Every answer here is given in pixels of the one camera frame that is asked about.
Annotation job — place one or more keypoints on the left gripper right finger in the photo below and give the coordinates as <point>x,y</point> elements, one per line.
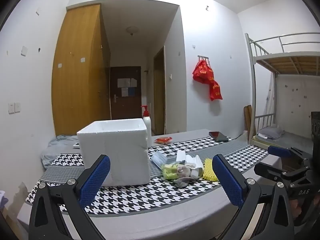
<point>275,220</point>

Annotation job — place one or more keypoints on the houndstooth table runner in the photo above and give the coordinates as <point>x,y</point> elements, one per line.
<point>158,193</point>

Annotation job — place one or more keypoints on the black smartphone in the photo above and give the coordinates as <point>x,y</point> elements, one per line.
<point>218,137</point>

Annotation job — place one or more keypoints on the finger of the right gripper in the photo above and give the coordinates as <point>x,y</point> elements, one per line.
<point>270,172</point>
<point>280,152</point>

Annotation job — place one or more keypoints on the person right hand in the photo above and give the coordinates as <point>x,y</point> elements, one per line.
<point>295,208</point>

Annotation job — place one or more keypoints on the red hanging bags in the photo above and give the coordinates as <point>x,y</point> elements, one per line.
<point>204,74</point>

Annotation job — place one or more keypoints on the red snack packet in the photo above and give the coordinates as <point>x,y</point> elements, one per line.
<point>163,140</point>

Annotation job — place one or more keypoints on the wooden boards against wall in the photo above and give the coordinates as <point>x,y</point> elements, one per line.
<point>248,115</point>

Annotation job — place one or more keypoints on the wooden wardrobe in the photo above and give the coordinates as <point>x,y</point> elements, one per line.
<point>81,71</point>

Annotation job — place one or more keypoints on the white styrofoam box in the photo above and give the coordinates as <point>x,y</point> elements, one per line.
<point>125,142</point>

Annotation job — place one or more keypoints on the metal bunk bed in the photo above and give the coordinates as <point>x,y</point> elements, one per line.
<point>293,95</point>

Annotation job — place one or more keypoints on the wall hook rack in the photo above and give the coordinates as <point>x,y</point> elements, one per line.
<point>203,57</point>

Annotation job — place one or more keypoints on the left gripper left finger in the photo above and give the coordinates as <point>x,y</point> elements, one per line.
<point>46,220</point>

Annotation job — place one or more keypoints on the grey blue crumpled cloth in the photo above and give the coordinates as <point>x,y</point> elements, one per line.
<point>58,145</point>

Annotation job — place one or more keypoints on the white wall switches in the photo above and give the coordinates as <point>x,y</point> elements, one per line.
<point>14,107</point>

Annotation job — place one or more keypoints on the blue surgical face masks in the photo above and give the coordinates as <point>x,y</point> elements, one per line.
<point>163,162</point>

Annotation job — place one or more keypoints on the grey pillow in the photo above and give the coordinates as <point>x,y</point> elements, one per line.
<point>271,132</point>

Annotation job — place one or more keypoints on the green plastic bag bundle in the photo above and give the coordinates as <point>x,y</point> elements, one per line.
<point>175,171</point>

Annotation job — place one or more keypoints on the ceiling lamp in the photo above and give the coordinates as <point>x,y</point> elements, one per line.
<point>132,30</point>

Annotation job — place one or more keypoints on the grey sock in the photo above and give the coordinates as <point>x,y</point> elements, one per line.
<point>183,181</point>

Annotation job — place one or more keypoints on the yellow foam net sleeve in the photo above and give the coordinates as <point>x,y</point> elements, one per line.
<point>208,173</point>

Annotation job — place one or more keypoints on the white red pump bottle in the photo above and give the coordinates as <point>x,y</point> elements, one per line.
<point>147,122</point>

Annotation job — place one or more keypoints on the white towel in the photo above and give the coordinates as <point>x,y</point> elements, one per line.
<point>194,163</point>

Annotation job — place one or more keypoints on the dark brown entrance door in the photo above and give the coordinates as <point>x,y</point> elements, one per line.
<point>125,92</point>

